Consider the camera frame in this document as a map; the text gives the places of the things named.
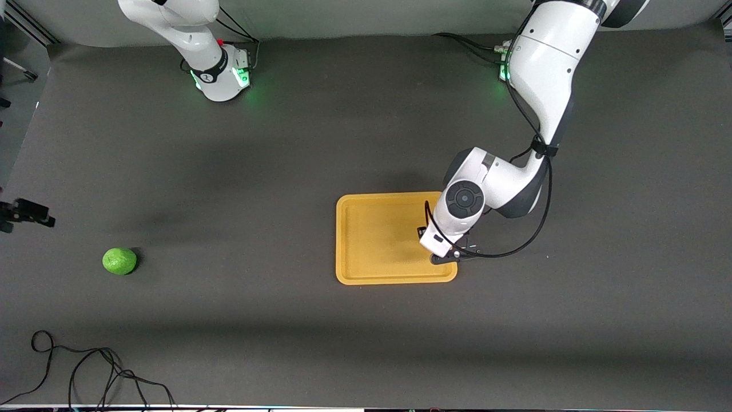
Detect black left arm base cables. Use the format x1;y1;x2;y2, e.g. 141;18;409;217
431;32;512;65

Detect loose thin black cable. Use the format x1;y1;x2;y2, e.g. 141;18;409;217
0;330;176;410

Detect orange plastic tray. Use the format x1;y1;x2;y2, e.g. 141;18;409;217
335;191;459;286

